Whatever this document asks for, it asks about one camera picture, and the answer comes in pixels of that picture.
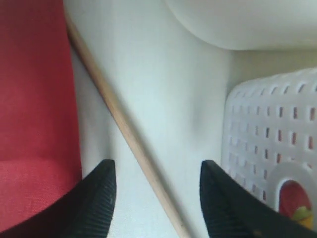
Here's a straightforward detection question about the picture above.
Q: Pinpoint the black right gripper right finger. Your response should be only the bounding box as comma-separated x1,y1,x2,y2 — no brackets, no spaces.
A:
200,160,317,238

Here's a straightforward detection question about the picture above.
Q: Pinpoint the cream plastic bin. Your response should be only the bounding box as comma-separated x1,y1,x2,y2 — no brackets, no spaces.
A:
166,0,317,51

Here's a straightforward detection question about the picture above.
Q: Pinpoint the wooden chopstick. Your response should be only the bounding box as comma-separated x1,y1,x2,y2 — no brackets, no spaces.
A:
64,9,191,238

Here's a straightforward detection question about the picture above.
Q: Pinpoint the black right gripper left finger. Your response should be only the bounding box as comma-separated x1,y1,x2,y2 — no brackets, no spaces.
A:
0,159,116,238

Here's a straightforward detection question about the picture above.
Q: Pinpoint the white perforated basket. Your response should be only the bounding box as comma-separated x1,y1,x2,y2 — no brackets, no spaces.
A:
221,67,317,231

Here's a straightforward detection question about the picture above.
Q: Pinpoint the red tablecloth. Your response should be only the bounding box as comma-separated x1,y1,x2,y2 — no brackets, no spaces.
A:
0,0,82,231

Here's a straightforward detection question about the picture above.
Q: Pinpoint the red toy sausage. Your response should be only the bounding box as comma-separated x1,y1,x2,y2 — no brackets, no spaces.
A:
279,180,312,219

